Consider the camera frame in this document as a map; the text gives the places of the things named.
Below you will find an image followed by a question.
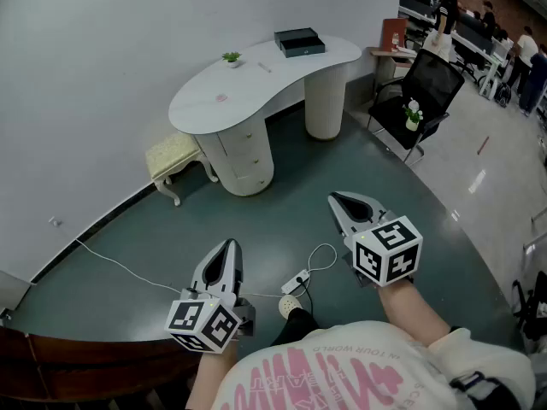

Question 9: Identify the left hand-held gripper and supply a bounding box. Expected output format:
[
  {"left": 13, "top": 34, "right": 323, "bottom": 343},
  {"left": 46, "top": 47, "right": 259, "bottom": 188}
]
[{"left": 164, "top": 238, "right": 256, "bottom": 354}]

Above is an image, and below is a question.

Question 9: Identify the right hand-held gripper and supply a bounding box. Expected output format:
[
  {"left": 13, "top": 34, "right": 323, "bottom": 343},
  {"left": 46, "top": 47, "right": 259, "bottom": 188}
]
[{"left": 327, "top": 190, "right": 424, "bottom": 290}]

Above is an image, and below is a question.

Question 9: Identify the dark green box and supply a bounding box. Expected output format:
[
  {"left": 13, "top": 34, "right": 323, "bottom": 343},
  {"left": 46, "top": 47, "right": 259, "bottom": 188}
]
[{"left": 273, "top": 26, "right": 327, "bottom": 59}]

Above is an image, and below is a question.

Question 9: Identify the person's right forearm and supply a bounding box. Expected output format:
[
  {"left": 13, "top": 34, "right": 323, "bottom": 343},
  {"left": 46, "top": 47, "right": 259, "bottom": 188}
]
[{"left": 378, "top": 278, "right": 454, "bottom": 350}]

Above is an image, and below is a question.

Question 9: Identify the person's left forearm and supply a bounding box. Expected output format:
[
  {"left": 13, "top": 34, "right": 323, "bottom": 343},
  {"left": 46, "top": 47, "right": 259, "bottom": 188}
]
[{"left": 185, "top": 348, "right": 240, "bottom": 410}]

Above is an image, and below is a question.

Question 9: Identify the white kidney-shaped desk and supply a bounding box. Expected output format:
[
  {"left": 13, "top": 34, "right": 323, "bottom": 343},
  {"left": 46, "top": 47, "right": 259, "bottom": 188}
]
[{"left": 168, "top": 35, "right": 363, "bottom": 137}]

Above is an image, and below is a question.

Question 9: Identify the white power strip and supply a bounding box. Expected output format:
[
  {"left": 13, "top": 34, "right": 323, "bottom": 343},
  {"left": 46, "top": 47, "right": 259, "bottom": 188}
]
[{"left": 280, "top": 269, "right": 311, "bottom": 295}]

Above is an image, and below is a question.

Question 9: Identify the person's cream clog shoe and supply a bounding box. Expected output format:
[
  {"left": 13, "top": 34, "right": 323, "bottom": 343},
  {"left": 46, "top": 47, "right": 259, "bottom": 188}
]
[{"left": 278, "top": 296, "right": 304, "bottom": 319}]

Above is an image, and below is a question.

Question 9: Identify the person's black trouser leg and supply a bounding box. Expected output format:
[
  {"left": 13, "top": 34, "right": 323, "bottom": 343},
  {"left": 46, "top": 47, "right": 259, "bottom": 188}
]
[{"left": 270, "top": 307, "right": 321, "bottom": 349}]

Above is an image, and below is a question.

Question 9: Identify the white flower in pale pot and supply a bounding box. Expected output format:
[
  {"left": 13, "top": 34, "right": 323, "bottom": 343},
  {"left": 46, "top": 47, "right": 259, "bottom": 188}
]
[{"left": 403, "top": 97, "right": 425, "bottom": 132}]

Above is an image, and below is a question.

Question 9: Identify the white ribbed column leg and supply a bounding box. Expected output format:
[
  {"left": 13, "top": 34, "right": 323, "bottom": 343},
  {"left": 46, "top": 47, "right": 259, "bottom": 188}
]
[{"left": 303, "top": 64, "right": 347, "bottom": 142}]

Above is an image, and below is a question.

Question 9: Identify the cream upholstered stool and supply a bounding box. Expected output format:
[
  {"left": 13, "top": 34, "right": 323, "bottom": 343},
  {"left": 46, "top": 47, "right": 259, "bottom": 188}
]
[{"left": 144, "top": 132, "right": 220, "bottom": 208}]

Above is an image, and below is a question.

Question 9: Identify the black mesh office chair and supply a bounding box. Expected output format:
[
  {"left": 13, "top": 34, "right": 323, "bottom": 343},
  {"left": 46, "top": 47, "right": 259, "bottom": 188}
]
[{"left": 368, "top": 48, "right": 466, "bottom": 168}]

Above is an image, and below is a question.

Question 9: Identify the brown wooden side cabinet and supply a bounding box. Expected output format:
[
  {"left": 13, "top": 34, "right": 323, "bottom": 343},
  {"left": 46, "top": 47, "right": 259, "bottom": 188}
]
[{"left": 368, "top": 18, "right": 418, "bottom": 102}]

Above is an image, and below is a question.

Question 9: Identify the person's cream printed shirt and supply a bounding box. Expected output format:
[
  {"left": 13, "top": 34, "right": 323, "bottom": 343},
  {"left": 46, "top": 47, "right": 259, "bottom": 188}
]
[{"left": 209, "top": 320, "right": 538, "bottom": 410}]

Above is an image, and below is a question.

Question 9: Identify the dark wooden furniture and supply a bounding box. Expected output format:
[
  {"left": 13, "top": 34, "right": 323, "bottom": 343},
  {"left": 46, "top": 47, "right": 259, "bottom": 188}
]
[{"left": 0, "top": 325, "right": 202, "bottom": 410}]

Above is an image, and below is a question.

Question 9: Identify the black backpack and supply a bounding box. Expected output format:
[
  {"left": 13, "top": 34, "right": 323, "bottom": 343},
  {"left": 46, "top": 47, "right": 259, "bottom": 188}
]
[{"left": 495, "top": 82, "right": 514, "bottom": 108}]

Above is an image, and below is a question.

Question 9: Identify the black wheeled stand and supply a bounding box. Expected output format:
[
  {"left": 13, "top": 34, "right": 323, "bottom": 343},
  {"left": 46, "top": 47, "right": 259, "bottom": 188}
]
[{"left": 510, "top": 271, "right": 547, "bottom": 342}]

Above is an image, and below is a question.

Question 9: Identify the looped white cable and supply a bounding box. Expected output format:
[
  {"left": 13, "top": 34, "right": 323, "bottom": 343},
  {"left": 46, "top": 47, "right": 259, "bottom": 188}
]
[{"left": 306, "top": 243, "right": 339, "bottom": 274}]

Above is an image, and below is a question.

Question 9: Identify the long white floor cable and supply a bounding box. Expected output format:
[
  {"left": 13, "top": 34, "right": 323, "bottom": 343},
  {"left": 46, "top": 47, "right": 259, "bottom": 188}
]
[{"left": 75, "top": 238, "right": 283, "bottom": 299}]

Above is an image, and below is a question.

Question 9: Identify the white drawer pedestal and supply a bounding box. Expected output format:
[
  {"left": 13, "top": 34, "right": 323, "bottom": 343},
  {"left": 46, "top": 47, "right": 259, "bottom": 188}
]
[{"left": 194, "top": 115, "right": 275, "bottom": 197}]

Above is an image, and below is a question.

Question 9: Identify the black shoulder strap buckle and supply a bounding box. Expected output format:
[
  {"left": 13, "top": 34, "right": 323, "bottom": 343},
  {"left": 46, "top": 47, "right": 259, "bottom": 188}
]
[{"left": 450, "top": 372, "right": 514, "bottom": 410}]

